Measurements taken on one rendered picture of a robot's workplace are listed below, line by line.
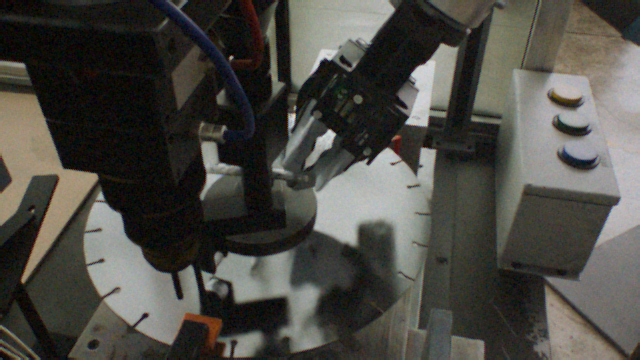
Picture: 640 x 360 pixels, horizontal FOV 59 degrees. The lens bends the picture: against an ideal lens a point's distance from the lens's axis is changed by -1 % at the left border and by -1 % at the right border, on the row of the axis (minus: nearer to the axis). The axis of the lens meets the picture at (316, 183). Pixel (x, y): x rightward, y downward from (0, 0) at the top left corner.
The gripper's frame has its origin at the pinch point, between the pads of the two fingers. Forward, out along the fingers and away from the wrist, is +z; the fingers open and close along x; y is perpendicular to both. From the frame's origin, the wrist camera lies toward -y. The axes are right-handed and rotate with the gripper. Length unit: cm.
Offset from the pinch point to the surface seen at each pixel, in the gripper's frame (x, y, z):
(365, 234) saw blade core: 8.1, 1.9, 0.0
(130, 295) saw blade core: -5.8, 13.8, 10.8
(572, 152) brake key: 25.8, -23.0, -11.2
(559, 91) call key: 23.6, -37.1, -13.3
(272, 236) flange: 1.2, 5.4, 3.7
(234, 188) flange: -4.3, 2.2, 4.2
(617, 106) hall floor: 99, -209, 9
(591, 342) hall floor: 94, -84, 42
